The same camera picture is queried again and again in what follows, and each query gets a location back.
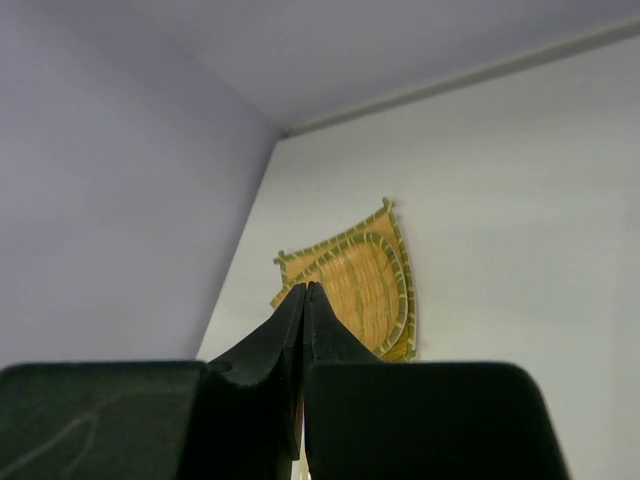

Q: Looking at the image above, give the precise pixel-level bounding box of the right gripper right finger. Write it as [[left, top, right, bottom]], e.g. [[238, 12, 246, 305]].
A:
[[303, 282, 383, 479]]

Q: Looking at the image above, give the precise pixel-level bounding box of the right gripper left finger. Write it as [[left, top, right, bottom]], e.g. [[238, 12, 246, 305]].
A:
[[205, 285, 306, 479]]

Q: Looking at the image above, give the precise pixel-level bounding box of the square bamboo tray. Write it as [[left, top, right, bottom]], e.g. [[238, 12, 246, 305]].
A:
[[270, 198, 418, 362]]

